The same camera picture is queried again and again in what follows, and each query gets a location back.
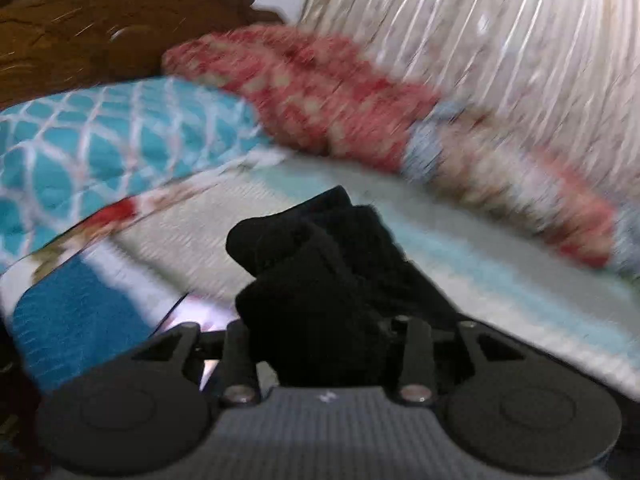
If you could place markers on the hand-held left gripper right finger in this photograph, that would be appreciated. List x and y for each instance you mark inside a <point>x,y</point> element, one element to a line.
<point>415,355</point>

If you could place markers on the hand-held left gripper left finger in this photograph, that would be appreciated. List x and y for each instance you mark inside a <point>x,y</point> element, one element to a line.
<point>238,355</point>

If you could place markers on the black pants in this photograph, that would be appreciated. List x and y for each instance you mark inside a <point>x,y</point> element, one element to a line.
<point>310,285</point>

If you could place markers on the smartphone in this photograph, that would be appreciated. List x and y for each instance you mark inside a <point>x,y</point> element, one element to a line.
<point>200,315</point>

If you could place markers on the beige floral cloth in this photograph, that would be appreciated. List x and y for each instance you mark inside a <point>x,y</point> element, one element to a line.
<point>500,175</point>

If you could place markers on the teal lattice pattern pillow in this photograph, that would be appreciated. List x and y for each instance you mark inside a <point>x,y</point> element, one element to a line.
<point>100,135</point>

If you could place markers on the red floral cloth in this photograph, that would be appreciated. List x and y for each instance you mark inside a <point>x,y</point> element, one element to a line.
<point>300,90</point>

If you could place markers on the cream pleated curtain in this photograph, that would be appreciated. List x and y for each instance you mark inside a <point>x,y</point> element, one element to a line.
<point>500,35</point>

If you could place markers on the carved wooden headboard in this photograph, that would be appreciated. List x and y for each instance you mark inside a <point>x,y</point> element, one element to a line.
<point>75,35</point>

